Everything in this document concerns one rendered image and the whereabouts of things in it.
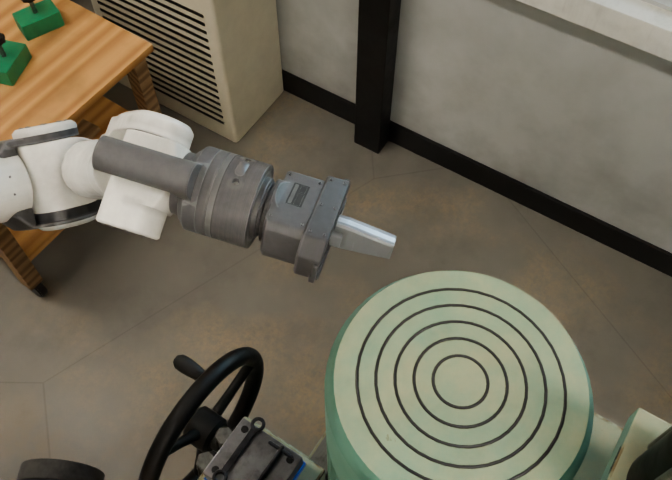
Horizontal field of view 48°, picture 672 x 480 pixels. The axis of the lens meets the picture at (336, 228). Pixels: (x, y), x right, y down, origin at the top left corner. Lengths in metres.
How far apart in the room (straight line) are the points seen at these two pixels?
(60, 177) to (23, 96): 1.13
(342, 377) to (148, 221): 0.33
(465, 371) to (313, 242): 0.25
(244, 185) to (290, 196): 0.05
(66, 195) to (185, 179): 0.31
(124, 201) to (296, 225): 0.17
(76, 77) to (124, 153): 1.39
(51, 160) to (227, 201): 0.33
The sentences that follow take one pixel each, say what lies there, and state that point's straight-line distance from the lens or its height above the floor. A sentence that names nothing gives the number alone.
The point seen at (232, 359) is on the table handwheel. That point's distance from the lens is 1.14.
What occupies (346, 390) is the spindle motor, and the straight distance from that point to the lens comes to 0.49.
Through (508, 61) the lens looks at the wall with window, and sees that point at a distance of 2.08.
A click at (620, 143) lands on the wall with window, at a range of 2.12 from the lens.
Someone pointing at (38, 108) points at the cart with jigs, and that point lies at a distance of 2.06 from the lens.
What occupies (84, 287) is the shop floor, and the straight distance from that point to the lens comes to 2.34.
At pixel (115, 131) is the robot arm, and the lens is 0.83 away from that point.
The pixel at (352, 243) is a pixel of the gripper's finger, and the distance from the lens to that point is 0.74.
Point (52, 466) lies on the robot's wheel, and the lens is 1.94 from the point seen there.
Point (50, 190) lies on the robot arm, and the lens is 0.99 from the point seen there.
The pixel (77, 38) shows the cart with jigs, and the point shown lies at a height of 0.53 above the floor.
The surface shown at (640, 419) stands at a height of 1.52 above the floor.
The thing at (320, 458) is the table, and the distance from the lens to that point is 1.10.
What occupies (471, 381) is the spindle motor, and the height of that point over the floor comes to 1.50.
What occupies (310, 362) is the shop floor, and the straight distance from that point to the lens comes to 2.12.
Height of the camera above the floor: 1.97
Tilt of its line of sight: 58 degrees down
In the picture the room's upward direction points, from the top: straight up
